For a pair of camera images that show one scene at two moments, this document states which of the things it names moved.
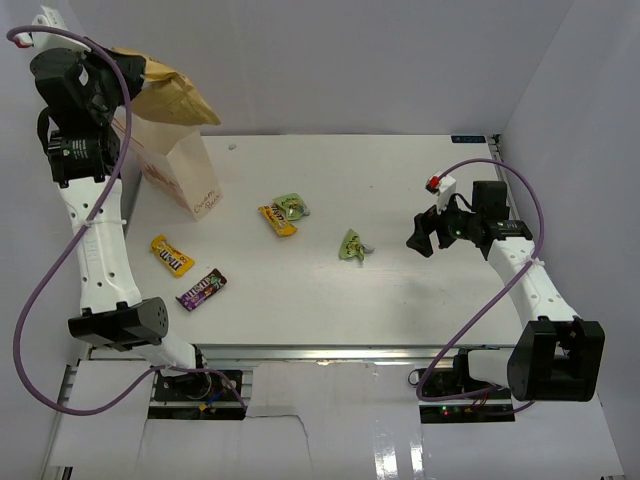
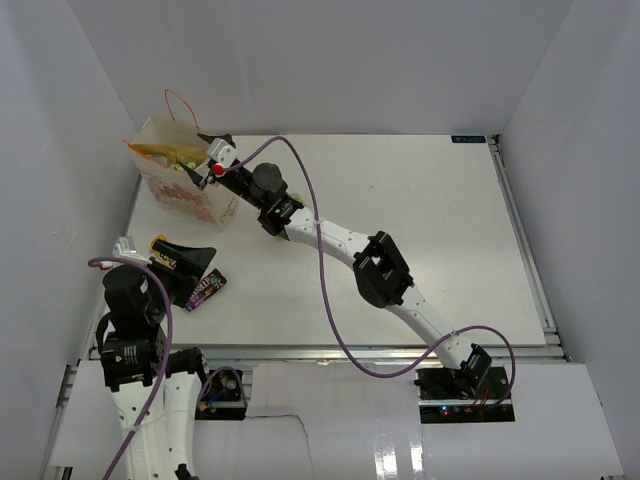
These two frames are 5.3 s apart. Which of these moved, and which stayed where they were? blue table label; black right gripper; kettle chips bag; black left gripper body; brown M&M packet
Moved: kettle chips bag; black left gripper body; black right gripper
Stayed: blue table label; brown M&M packet
